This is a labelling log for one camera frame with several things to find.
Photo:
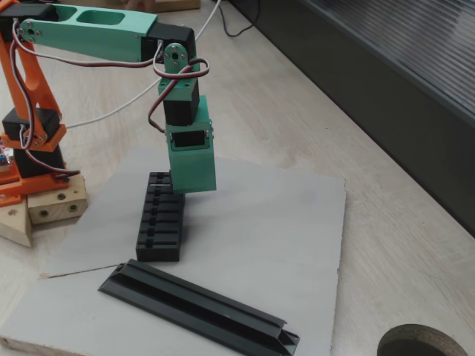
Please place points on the green gripper with servo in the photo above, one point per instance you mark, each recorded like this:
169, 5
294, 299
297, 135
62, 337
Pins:
193, 168

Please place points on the black slotted block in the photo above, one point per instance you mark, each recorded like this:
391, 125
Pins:
159, 222

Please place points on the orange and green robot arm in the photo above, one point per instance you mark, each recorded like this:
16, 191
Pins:
92, 33

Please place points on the thin metal pin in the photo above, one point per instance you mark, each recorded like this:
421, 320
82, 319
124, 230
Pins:
159, 184

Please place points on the grey flat board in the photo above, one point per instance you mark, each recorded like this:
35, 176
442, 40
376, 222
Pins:
259, 230

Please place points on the wooden block with screws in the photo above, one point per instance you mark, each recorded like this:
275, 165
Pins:
55, 207

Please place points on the wooden plank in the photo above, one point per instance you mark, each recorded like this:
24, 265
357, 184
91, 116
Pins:
178, 3

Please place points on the wooden triangular wedge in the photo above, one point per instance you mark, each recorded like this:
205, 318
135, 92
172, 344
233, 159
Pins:
15, 226

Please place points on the red blue circuit board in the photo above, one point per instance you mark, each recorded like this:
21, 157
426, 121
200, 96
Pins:
4, 159

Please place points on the ribbed translucent window panel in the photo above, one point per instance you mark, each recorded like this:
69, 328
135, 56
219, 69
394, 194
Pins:
426, 44

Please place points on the dark green rail profile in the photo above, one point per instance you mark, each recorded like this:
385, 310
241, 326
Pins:
193, 300

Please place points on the dark window frame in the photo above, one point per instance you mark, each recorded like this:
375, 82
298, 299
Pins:
371, 92

